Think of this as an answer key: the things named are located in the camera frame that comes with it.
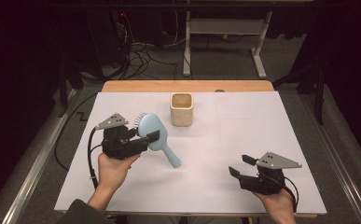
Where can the white table cover sheet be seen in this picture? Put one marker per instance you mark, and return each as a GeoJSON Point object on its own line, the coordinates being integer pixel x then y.
{"type": "Point", "coordinates": [206, 168]}

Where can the metal floor rail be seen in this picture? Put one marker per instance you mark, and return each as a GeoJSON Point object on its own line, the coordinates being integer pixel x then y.
{"type": "Point", "coordinates": [35, 168]}
{"type": "Point", "coordinates": [340, 161]}

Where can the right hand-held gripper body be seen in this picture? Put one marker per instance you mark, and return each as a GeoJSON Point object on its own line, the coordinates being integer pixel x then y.
{"type": "Point", "coordinates": [265, 182]}

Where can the beige square cup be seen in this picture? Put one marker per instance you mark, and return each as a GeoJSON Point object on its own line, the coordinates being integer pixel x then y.
{"type": "Point", "coordinates": [181, 113]}

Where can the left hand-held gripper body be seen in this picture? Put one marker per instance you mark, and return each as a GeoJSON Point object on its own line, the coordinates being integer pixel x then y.
{"type": "Point", "coordinates": [119, 146]}

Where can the white metal desk frame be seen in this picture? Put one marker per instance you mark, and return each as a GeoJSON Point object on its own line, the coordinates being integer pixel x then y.
{"type": "Point", "coordinates": [224, 26]}

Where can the person's right hand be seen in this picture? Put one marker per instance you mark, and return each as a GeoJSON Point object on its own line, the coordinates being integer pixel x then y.
{"type": "Point", "coordinates": [279, 207]}

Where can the dark metal stand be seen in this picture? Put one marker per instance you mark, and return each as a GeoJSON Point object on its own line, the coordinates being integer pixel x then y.
{"type": "Point", "coordinates": [318, 90]}
{"type": "Point", "coordinates": [66, 84]}

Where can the light blue hairbrush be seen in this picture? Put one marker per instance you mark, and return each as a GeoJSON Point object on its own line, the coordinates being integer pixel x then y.
{"type": "Point", "coordinates": [151, 123]}

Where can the person's left hand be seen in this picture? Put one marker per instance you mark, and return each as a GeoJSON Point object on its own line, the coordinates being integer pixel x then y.
{"type": "Point", "coordinates": [113, 172]}

